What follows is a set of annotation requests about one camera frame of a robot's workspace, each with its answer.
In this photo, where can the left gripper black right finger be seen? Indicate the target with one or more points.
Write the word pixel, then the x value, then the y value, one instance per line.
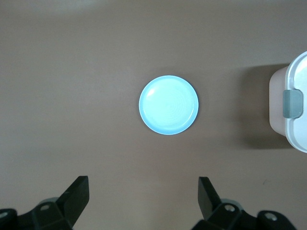
pixel 220 215

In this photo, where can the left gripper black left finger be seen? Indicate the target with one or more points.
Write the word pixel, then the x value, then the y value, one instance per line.
pixel 60 210

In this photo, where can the brown table cover cloth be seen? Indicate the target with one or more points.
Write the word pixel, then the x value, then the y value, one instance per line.
pixel 72 95

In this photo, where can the grey box latch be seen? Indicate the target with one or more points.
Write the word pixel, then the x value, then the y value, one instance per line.
pixel 292 104

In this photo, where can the light blue round plate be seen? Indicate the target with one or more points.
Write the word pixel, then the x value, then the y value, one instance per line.
pixel 168 105

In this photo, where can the white lidded storage box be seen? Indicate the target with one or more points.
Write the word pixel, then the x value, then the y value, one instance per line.
pixel 297 134

